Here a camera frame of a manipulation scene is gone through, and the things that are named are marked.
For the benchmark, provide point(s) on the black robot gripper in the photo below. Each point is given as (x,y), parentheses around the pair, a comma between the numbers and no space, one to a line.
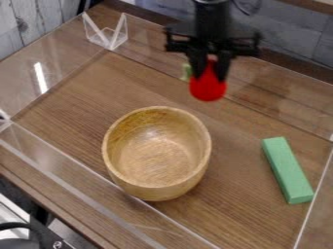
(234,40)

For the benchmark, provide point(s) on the red plush strawberry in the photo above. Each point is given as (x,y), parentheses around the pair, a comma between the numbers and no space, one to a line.
(206,88)

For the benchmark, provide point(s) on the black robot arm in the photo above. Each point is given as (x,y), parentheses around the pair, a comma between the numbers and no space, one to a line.
(212,13)

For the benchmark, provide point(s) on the wooden bowl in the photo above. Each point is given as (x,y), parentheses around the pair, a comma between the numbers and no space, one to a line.
(157,150)

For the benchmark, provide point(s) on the green rectangular block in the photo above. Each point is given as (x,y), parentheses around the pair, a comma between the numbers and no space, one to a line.
(288,171)

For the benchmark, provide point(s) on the black stand lower left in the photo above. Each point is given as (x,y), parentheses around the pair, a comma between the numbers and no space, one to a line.
(28,227)

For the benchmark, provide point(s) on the clear acrylic tray enclosure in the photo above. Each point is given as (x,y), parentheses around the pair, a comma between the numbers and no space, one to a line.
(65,89)

